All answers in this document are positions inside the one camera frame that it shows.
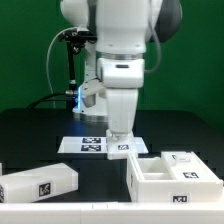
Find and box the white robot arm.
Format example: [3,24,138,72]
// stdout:
[60,0,182,138]

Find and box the long white cabinet top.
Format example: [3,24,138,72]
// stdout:
[0,163,78,203]

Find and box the white cabinet body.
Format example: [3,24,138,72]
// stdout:
[126,154,224,203]

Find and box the grey camera cable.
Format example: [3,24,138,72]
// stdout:
[45,27,78,97]

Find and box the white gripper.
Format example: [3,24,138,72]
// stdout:
[106,88,138,140]

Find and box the small white cabinet door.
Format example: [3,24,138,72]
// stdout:
[106,130,138,160]

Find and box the black camera stand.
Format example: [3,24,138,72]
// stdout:
[58,28,97,103]

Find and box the white workspace fence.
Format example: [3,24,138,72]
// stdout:
[0,194,224,224]

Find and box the white base tag plate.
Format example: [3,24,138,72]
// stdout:
[58,137,148,154]

